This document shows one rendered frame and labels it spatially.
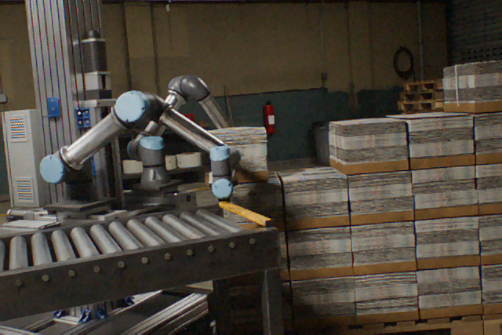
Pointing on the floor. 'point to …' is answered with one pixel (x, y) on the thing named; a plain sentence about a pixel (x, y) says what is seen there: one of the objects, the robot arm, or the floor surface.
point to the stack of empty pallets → (423, 97)
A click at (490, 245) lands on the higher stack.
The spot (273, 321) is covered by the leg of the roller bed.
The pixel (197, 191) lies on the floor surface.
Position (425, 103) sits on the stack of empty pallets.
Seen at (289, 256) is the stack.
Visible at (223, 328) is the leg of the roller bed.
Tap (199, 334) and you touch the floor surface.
